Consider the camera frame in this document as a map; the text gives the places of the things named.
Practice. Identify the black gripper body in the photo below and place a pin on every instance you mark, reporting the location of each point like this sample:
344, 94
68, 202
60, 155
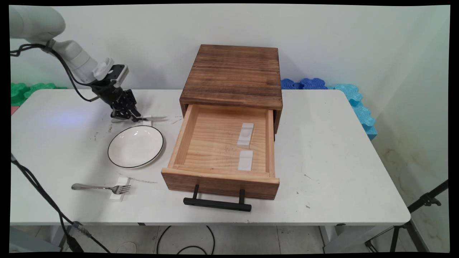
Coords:
110, 92

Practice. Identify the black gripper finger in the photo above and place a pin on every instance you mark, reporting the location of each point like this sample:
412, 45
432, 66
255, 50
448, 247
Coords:
132, 104
120, 111

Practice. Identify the silver table knife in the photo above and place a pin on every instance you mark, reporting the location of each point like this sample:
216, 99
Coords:
156, 118

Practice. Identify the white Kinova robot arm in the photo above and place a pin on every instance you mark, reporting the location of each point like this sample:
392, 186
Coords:
36, 23

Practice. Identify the small white knife rest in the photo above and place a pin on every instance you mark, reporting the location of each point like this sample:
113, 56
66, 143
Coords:
147, 123

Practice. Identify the white plate with black rim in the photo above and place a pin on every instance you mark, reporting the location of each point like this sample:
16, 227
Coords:
135, 147

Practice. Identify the white fork rest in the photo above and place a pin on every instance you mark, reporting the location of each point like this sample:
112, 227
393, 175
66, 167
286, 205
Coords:
119, 181

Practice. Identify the silver fork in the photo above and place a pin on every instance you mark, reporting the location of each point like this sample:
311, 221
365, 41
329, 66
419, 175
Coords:
89, 187

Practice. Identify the green foam mat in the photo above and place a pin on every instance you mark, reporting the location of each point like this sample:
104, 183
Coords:
25, 91

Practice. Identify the light wooden drawer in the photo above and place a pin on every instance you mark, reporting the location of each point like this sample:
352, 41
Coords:
215, 143

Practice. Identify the red foam mat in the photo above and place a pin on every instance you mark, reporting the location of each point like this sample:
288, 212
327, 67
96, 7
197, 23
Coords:
13, 110

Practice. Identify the dark brown wooden cabinet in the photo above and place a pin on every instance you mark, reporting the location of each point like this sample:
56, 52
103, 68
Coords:
233, 71

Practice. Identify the white rest with round dent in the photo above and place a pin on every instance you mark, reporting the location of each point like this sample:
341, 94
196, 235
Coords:
245, 136

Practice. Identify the flat white cutlery rest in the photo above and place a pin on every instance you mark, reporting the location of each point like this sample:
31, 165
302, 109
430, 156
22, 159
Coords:
245, 161

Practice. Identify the white table leg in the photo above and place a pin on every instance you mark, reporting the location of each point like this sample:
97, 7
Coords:
340, 238
57, 236

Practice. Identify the dark blue foam mat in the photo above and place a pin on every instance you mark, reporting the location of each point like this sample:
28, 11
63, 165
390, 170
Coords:
304, 84

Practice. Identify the light blue foam mat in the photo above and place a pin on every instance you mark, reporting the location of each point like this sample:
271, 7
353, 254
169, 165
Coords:
358, 104

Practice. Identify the black tripod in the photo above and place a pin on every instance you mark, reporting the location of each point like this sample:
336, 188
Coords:
423, 200

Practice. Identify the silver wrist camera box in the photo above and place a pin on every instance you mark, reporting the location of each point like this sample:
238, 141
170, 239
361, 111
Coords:
116, 73

